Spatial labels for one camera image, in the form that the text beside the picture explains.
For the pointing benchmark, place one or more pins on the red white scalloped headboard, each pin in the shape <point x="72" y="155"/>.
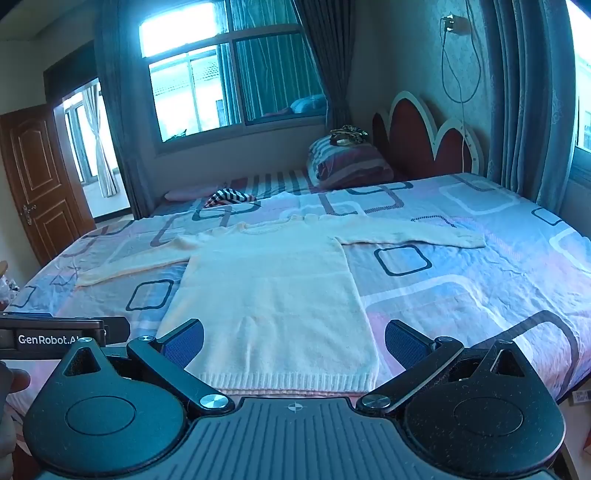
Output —
<point x="415" y="134"/>

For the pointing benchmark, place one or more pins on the patterned pink white blanket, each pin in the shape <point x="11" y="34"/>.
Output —
<point x="461" y="295"/>

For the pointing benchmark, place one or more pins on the red white black striped garment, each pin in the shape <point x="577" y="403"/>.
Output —
<point x="228" y="197"/>

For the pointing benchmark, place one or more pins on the wall socket with charger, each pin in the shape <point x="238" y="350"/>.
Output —
<point x="455" y="24"/>

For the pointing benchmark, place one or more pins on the folded pink cloth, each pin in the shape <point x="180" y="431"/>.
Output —
<point x="189" y="194"/>

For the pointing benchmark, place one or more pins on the brown wooden door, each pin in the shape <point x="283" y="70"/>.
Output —
<point x="41" y="184"/>

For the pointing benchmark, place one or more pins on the teal cushion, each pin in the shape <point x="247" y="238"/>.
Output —
<point x="307" y="104"/>

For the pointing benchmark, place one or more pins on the cream knit sweater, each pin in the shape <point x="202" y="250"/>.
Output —
<point x="277" y="300"/>

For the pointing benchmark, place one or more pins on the teal sheer curtain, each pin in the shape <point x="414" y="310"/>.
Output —
<point x="272" y="69"/>

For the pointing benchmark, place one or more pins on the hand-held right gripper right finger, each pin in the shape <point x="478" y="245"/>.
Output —
<point x="405" y="345"/>

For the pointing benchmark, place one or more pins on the striped pillow stack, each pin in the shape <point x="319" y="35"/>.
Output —
<point x="351" y="164"/>

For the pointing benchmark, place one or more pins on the wide grey blue curtain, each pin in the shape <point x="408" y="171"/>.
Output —
<point x="526" y="92"/>

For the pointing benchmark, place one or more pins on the person's left hand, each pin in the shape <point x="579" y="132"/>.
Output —
<point x="16" y="381"/>

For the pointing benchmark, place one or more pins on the large sliding window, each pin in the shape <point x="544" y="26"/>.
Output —
<point x="194" y="92"/>

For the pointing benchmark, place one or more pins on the narrow side window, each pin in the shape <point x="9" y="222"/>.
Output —
<point x="582" y="69"/>

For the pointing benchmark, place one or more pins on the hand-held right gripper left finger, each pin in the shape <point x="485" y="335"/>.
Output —
<point x="183" y="345"/>

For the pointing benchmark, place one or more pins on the white sheer curtain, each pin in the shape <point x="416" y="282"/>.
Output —
<point x="99" y="147"/>

